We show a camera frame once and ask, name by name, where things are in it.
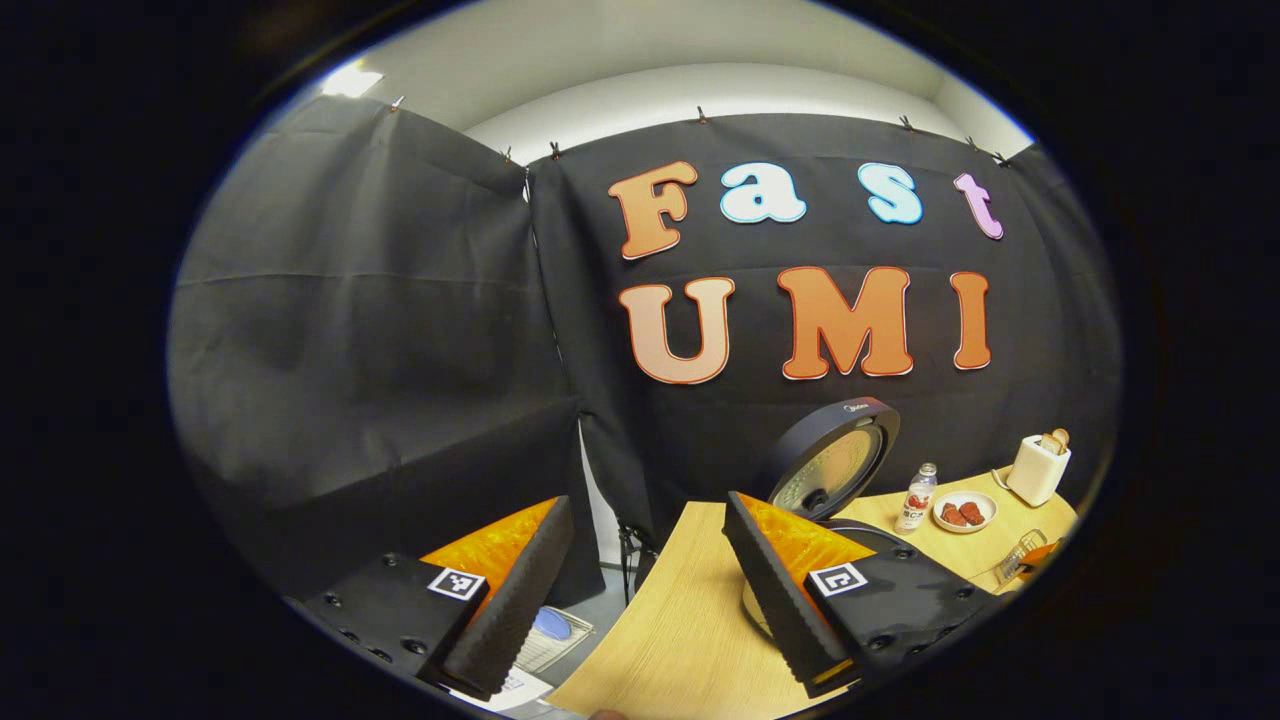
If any round white plate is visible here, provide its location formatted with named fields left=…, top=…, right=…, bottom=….
left=932, top=490, right=999, bottom=534

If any black backdrop cloth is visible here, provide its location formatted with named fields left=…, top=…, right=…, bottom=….
left=165, top=95, right=1123, bottom=601

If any white patterned mat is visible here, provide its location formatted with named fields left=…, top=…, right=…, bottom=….
left=513, top=603, right=598, bottom=674

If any white paper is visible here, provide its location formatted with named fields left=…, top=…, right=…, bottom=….
left=490, top=668, right=553, bottom=713

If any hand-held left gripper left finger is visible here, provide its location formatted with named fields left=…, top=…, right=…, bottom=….
left=285, top=495, right=576, bottom=701

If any clear chopstick holder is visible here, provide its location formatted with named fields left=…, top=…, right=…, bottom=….
left=997, top=530, right=1048, bottom=584

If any clear bottle red label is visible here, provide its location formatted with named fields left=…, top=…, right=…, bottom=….
left=895, top=462, right=939, bottom=533

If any black tripod stand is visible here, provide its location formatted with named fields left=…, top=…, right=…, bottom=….
left=615, top=520, right=661, bottom=606

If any ceiling light panel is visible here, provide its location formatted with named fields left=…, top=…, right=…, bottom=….
left=325, top=65, right=386, bottom=99

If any dark lid rice cooker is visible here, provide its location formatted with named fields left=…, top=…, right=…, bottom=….
left=740, top=397, right=903, bottom=641

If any row of black cloth clips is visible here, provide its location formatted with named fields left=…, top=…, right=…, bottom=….
left=390, top=95, right=1011, bottom=166

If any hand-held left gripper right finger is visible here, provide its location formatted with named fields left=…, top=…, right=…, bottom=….
left=722, top=490, right=1001, bottom=699

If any white toaster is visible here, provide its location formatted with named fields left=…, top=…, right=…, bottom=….
left=1005, top=435, right=1073, bottom=508

